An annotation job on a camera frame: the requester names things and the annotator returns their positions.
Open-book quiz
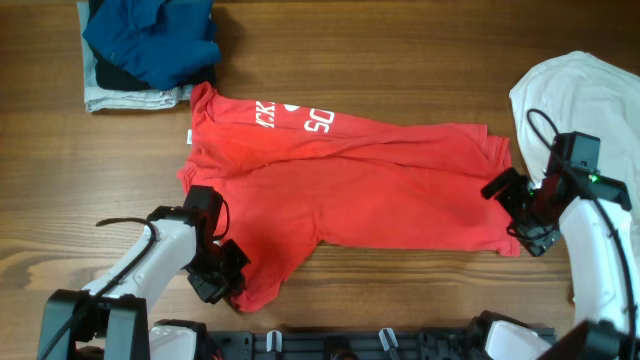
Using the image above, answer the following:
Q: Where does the red t-shirt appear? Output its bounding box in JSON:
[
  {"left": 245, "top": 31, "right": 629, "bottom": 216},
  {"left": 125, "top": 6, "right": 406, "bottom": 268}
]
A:
[{"left": 178, "top": 83, "right": 520, "bottom": 312}]

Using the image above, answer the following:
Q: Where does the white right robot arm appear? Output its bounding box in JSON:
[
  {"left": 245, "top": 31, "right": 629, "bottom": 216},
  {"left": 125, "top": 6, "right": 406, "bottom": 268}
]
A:
[{"left": 465, "top": 132, "right": 639, "bottom": 359}]

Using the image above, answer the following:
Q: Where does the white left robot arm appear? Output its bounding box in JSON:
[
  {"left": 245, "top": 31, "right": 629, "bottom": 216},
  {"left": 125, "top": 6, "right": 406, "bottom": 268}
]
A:
[{"left": 37, "top": 185, "right": 249, "bottom": 359}]

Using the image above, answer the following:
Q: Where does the white garment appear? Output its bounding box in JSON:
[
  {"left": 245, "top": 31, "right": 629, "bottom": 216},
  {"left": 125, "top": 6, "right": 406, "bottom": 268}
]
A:
[{"left": 508, "top": 49, "right": 640, "bottom": 241}]

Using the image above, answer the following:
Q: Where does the light grey folded garment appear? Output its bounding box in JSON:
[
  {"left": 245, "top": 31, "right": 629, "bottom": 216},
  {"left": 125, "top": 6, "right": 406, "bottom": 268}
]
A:
[{"left": 78, "top": 0, "right": 211, "bottom": 112}]

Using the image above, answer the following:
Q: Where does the black folded garment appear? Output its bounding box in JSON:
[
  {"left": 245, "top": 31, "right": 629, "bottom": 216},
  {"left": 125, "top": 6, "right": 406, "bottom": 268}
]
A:
[{"left": 88, "top": 0, "right": 218, "bottom": 93}]

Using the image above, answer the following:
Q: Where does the blue shirt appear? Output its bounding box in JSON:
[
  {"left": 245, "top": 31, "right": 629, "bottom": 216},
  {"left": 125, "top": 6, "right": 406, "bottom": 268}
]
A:
[{"left": 82, "top": 0, "right": 222, "bottom": 92}]

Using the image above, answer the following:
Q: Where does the white clip on rail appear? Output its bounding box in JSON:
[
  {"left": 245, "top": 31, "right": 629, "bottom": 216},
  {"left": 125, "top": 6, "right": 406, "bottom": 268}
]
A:
[
  {"left": 266, "top": 330, "right": 283, "bottom": 353},
  {"left": 378, "top": 327, "right": 398, "bottom": 352}
]

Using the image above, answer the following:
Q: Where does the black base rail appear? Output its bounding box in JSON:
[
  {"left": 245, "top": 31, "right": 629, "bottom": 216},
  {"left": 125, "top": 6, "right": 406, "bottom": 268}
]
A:
[{"left": 209, "top": 328, "right": 488, "bottom": 360}]

